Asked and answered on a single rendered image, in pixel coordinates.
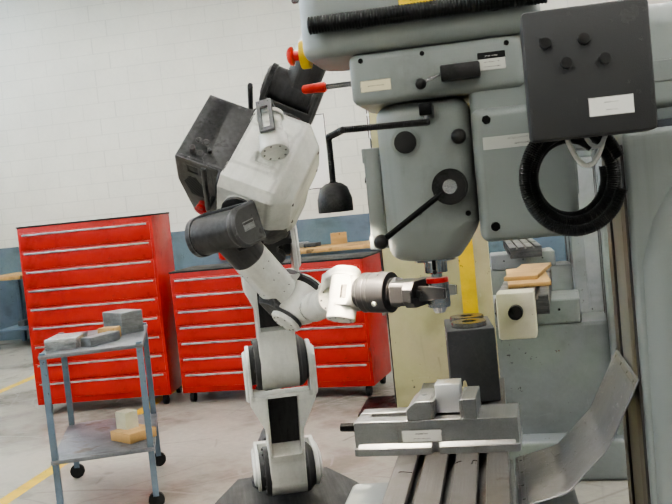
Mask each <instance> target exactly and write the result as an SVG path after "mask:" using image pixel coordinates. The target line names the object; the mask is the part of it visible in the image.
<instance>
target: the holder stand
mask: <svg viewBox="0 0 672 504"><path fill-rule="evenodd" d="M444 326H445V337H446V347H447V358H448V369H449V379H452V378H461V382H462V386H463V381H466V383H467V386H479V387H480V398H481V402H487V401H500V400H501V393H500V382H499V371H498V360H497V349H496V338H495V328H494V327H493V325H492V323H491V321H490V320H489V318H488V316H483V314H482V313H463V314H456V315H452V316H450V319H445V320H444Z"/></svg>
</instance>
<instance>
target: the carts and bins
mask: <svg viewBox="0 0 672 504"><path fill-rule="evenodd" d="M102 316H103V324H104V327H102V328H98V329H97V330H91V331H82V332H74V333H64V332H60V333H58V334H56V335H54V336H52V337H50V338H48V339H46V340H44V345H45V349H44V350H43V352H42V353H39V356H38V360H39V362H40V370H41V378H42V386H43V394H44V403H45V411H46V419H47V427H48V436H49V444H50V452H51V466H52V468H53V477H54V485H55V493H56V501H57V504H64V498H63V490H62V481H61V473H60V464H67V463H74V465H73V466H72V467H71V470H70V473H71V475H72V476H73V477H74V478H80V477H82V476H83V475H84V473H85V468H84V466H83V465H82V464H80V461H87V460H94V459H101V458H108V457H115V456H122V455H129V454H136V453H143V452H148V456H149V465H150V473H151V482H152V491H153V492H152V493H151V494H150V496H149V504H164V502H165V496H164V494H163V493H162V492H160V491H159V486H158V477H157V469H156V466H162V465H163V464H164V463H165V462H166V456H165V454H164V453H163V452H161V448H160V439H159V430H158V421H157V418H158V413H157V412H156V404H155V395H154V386H153V377H152V369H151V360H150V351H149V342H148V333H147V327H148V325H147V324H146V322H143V317H142V310H141V309H118V310H112V311H107V312H102ZM143 347H144V355H143ZM133 348H136V351H137V360H138V369H139V378H140V386H141V395H142V404H143V412H144V414H140V415H138V414H137V410H134V409H123V410H120V411H116V412H115V418H111V419H103V420H96V421H89V422H81V423H75V419H74V410H73V402H72V394H71V385H70V377H69V369H68V360H67V357H69V356H77V355H85V354H93V353H101V352H109V351H117V350H125V349H133ZM144 356H145V364H144ZM53 358H61V362H62V371H63V379H64V387H65V396H66V404H67V412H68V421H69V425H68V427H67V429H66V432H65V434H64V436H63V438H62V440H61V442H60V444H59V446H58V448H57V440H56V432H55V424H54V415H53V407H52V399H51V391H50V382H49V374H48V366H47V359H53ZM145 365H146V373H145ZM146 374H147V381H146ZM147 382H148V390H147ZM148 391H149V399H148ZM149 400H150V408H149ZM150 409H151V413H150ZM155 452H156V453H155Z"/></svg>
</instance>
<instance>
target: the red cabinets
mask: <svg viewBox="0 0 672 504"><path fill-rule="evenodd" d="M16 229H17V235H18V243H19V252H20V260H21V268H22V276H23V284H24V293H25V301H26V309H27V317H28V325H29V334H30V342H31V350H32V358H33V366H34V375H35V383H36V391H37V399H38V405H45V403H44V394H43V386H42V378H41V370H40V362H39V360H38V356H39V353H42V352H43V350H44V349H45V345H44V340H46V339H48V338H50V337H52V336H54V335H56V334H58V333H60V332H64V333H74V332H82V331H91V330H97V329H98V328H102V327H104V324H103V316H102V312H107V311H112V310H118V309H141V310H142V317H143V322H146V324H147V325H148V327H147V333H148V342H149V351H150V360H151V369H152V377H153V386H154V395H155V396H160V395H163V403H164V404H169V402H170V397H169V395H171V394H172V393H173V392H175V391H176V392H177V393H181V392H182V388H183V393H190V400H191V402H196V401H197V393H199V392H217V391H235V390H245V383H244V374H243V365H242V355H241V353H242V352H244V347H245V346H251V345H252V344H251V341H252V340H253V339H256V329H255V319H254V309H253V306H252V305H251V303H250V301H249V300H248V298H247V296H246V295H245V293H244V291H243V288H242V282H241V275H240V274H239V273H238V272H237V271H236V270H235V269H234V268H233V266H232V265H231V264H230V263H221V264H210V265H198V266H191V267H187V268H183V269H180V270H176V271H175V266H174V257H173V249H172V240H171V231H170V222H169V212H165V213H155V214H145V215H135V216H125V217H115V218H105V219H95V220H85V221H75V222H65V223H55V224H45V225H35V226H25V227H16ZM380 252H381V251H370V252H358V253H345V254H332V255H320V256H307V257H301V266H300V267H299V272H300V273H303V274H307V275H310V276H311V277H313V278H315V279H316V280H317V281H318V282H320V283H321V279H322V274H324V273H326V271H328V270H329V269H331V268H333V267H335V266H337V265H349V266H354V267H357V268H358V269H359V270H360V271H361V274H362V273H366V272H380V271H382V269H381V258H380ZM295 334H297V335H299V336H300V337H301V338H302V339H303V340H304V339H309V341H310V344H312V345H313V347H314V353H315V361H316V372H317V383H318V388H326V387H359V386H366V395H367V396H371V395H372V393H373V388H372V386H375V385H376V384H377V383H378V382H379V381H380V383H381V384H385V383H386V375H387V374H389V373H390V372H391V361H390V351H389V341H388V330H387V320H386V314H385V316H382V313H364V312H362V311H357V312H356V320H355V322H354V323H337V322H333V321H330V320H328V319H327V318H325V319H323V320H321V321H318V322H312V323H310V324H306V325H302V326H301V327H300V329H299V330H298V331H296V332H295ZM67 360H68V369H69V377H70V385H71V394H72V402H73V403H74V402H86V401H98V400H111V399H123V398H135V397H142V395H141V386H140V378H139V369H138V360H137V351H136V348H133V349H125V350H117V351H109V352H101V353H93V354H85V355H77V356H69V357H67ZM47 366H48V374H49V382H50V391H51V399H52V404H62V403H66V396H65V387H64V379H63V371H62V362H61V358H53V359H47Z"/></svg>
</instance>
